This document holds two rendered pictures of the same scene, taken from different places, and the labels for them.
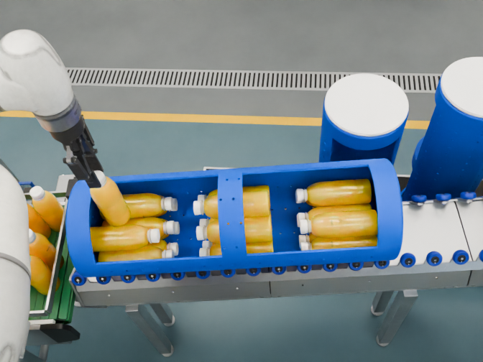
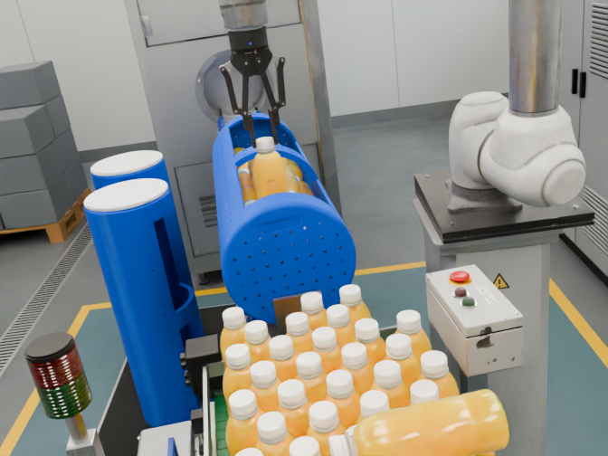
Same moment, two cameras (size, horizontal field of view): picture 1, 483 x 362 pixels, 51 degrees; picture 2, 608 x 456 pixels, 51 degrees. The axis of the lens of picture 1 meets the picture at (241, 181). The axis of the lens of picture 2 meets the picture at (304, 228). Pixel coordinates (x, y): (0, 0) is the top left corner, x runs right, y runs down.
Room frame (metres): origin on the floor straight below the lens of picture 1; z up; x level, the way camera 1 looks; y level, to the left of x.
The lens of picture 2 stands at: (0.94, 1.65, 1.68)
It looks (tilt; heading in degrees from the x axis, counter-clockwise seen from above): 23 degrees down; 259
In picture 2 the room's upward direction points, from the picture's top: 8 degrees counter-clockwise
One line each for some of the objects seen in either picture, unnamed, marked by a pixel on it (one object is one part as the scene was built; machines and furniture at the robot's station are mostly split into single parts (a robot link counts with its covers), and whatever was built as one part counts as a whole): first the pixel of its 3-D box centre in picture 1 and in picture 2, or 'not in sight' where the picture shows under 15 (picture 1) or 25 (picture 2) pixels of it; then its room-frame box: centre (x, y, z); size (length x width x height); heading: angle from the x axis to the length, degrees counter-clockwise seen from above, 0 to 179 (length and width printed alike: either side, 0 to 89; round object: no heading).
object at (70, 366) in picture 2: not in sight; (54, 362); (1.15, 0.86, 1.23); 0.06 x 0.06 x 0.04
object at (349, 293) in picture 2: not in sight; (349, 293); (0.67, 0.64, 1.10); 0.04 x 0.04 x 0.02
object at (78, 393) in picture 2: not in sight; (64, 390); (1.15, 0.86, 1.18); 0.06 x 0.06 x 0.05
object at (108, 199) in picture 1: (108, 199); (271, 188); (0.74, 0.36, 1.23); 0.07 x 0.07 x 0.19
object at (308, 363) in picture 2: not in sight; (308, 363); (0.80, 0.82, 1.10); 0.04 x 0.04 x 0.02
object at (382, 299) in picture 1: (387, 284); not in sight; (0.72, -0.54, 0.31); 0.06 x 0.06 x 0.63; 84
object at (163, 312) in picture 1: (154, 297); not in sight; (0.81, 0.44, 0.31); 0.06 x 0.06 x 0.63; 84
